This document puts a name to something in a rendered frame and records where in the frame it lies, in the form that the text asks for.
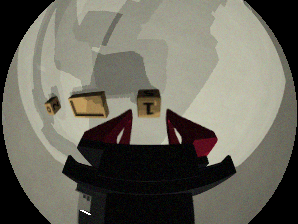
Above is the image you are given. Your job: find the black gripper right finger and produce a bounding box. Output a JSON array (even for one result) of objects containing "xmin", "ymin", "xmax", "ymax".
[{"xmin": 166, "ymin": 109, "xmax": 218, "ymax": 158}]

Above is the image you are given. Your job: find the tan cardboard cube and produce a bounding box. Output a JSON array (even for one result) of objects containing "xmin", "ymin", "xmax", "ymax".
[
  {"xmin": 137, "ymin": 89, "xmax": 161, "ymax": 118},
  {"xmin": 44, "ymin": 96, "xmax": 61, "ymax": 115}
]

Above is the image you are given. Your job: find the tan cardboard tray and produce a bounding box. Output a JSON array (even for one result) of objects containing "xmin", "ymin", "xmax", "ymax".
[{"xmin": 68, "ymin": 91, "xmax": 109, "ymax": 118}]

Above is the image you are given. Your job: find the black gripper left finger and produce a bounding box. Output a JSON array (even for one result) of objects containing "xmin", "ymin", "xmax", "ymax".
[{"xmin": 81, "ymin": 109, "xmax": 133, "ymax": 144}]

